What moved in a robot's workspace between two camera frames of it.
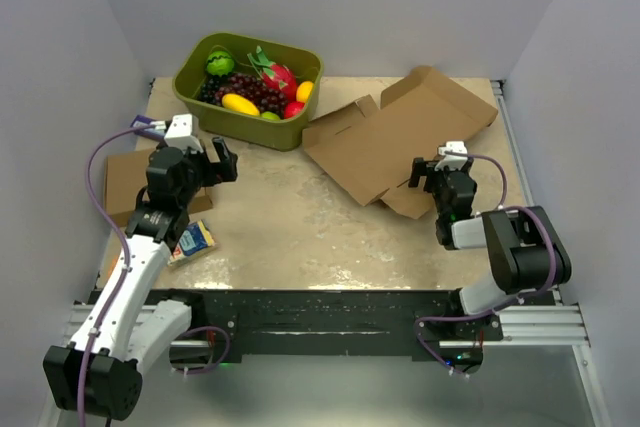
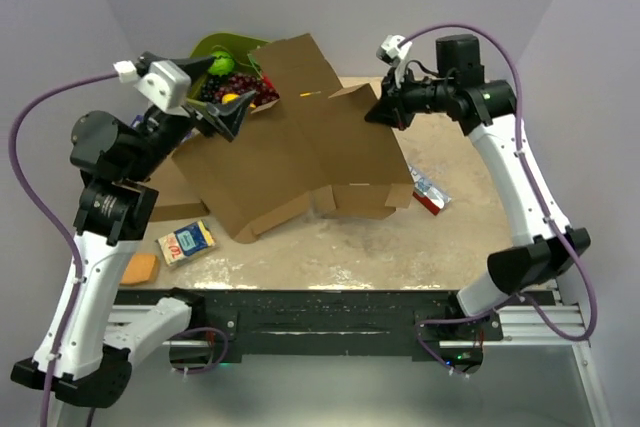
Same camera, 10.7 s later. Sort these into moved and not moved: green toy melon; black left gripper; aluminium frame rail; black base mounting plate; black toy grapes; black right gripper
Moved: black right gripper; black left gripper
Not moved: black base mounting plate; black toy grapes; green toy melon; aluminium frame rail
